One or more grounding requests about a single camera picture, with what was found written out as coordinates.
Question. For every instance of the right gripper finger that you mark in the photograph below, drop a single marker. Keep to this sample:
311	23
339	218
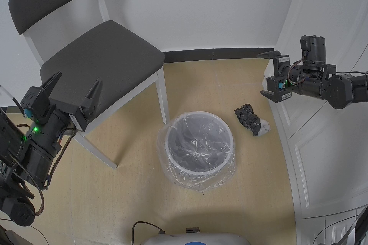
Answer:
271	54
270	95

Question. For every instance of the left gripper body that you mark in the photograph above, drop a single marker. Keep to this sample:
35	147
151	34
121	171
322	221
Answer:
49	134

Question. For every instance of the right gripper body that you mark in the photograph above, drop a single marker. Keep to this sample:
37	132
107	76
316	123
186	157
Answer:
296	81

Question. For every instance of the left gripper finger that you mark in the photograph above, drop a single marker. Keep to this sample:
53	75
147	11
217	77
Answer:
92	100
51	86

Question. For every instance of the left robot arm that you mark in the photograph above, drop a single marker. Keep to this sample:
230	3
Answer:
31	166

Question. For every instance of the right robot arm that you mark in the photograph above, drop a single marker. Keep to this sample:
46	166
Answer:
342	91

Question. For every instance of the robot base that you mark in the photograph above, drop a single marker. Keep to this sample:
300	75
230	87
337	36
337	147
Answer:
201	238

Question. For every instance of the crumpled black plastic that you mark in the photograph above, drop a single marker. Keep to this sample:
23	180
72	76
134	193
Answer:
247	119

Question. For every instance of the clear plastic bag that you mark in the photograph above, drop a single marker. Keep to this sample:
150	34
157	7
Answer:
207	184

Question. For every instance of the white trash bin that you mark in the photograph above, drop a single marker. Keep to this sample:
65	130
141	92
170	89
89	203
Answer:
184	165

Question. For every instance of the crumpled white paper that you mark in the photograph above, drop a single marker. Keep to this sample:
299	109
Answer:
264	126

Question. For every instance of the white wardrobe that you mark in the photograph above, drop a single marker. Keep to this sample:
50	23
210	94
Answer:
330	166

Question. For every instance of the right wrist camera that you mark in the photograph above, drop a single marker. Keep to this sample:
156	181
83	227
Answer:
274	83

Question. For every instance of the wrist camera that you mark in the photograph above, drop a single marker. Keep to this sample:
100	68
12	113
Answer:
38	103
274	83

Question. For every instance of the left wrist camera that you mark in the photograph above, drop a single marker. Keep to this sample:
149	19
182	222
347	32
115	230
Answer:
38	103

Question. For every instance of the grey chair with white frame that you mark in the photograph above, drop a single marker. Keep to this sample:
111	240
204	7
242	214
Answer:
100	51

